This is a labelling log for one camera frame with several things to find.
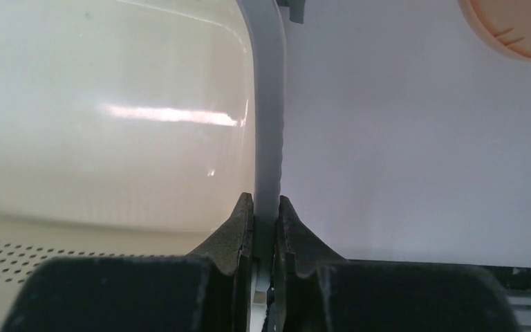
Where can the orange plastic bucket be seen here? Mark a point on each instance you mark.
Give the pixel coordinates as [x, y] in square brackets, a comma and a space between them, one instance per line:
[504, 26]

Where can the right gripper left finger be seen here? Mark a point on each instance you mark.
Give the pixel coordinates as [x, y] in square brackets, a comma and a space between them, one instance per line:
[207, 289]

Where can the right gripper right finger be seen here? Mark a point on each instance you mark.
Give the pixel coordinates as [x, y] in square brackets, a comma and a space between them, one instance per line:
[316, 289]

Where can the grey plastic storage bin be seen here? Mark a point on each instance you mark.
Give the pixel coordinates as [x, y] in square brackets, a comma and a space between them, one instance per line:
[268, 42]

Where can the cream perforated plastic basket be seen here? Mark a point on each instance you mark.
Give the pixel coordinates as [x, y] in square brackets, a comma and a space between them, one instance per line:
[126, 129]

